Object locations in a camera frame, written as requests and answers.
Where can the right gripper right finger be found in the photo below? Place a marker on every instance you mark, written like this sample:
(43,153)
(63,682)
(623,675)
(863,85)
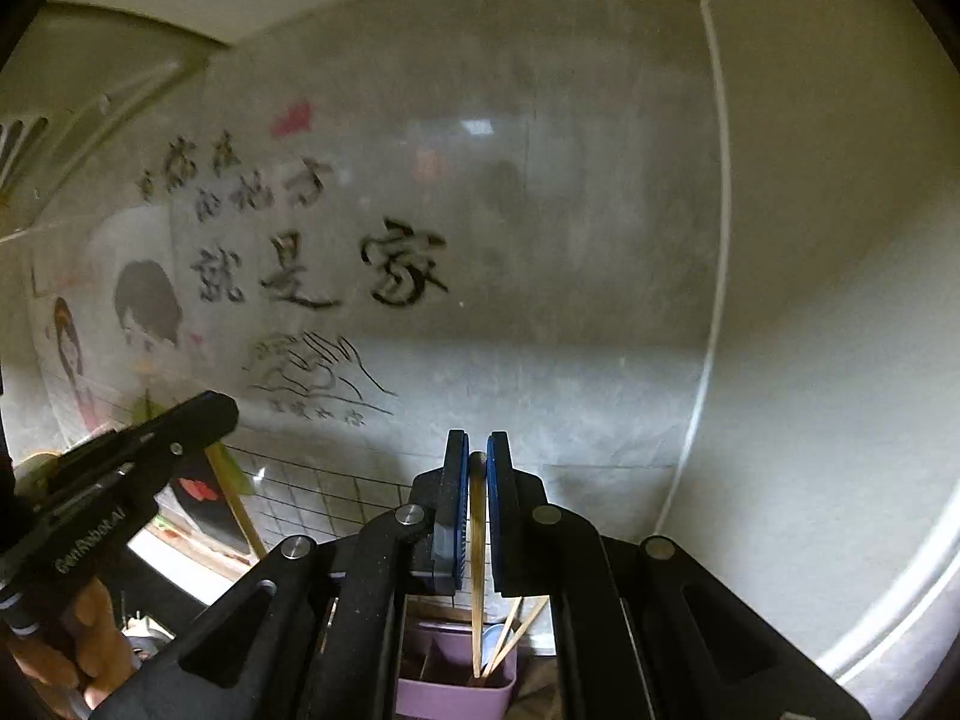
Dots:
(540,549)

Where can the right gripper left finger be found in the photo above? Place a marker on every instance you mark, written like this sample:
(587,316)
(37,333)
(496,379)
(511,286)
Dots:
(418,548)

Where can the wooden chopstick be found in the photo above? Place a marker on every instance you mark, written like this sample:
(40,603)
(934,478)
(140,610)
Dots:
(477,532)
(222,470)

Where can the person's left hand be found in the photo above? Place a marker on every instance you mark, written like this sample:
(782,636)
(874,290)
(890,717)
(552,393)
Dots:
(101,662)

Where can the chopstick standing in holder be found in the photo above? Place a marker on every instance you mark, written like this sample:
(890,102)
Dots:
(505,632)

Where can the purple utensil holder box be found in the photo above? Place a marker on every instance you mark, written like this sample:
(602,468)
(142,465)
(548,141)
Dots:
(435,672)

